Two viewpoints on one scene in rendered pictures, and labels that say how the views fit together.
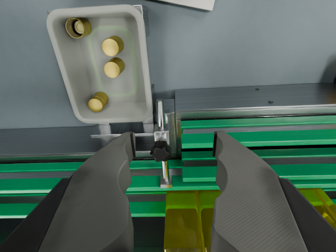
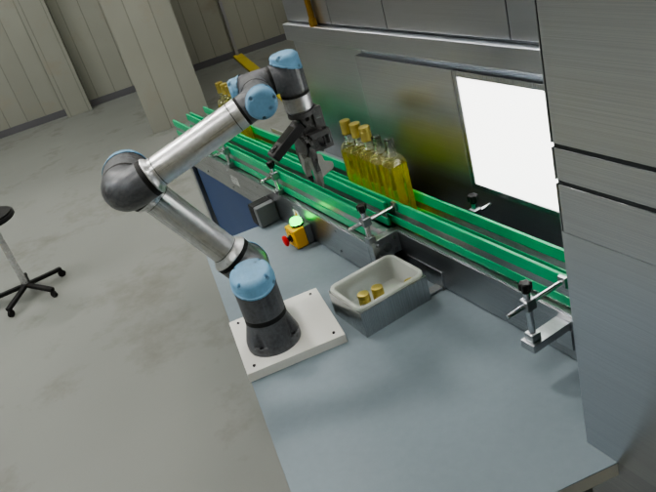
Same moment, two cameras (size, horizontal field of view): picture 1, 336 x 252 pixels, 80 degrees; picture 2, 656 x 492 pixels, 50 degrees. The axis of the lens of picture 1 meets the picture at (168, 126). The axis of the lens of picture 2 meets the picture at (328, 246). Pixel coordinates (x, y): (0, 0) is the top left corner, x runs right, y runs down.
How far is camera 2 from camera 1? 1.86 m
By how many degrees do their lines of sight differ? 58
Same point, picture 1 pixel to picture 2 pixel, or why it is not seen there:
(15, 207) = (494, 229)
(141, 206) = (428, 201)
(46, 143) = (464, 276)
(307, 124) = (329, 209)
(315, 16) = (291, 267)
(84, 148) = (437, 256)
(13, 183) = (464, 237)
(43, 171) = (458, 244)
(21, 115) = (484, 324)
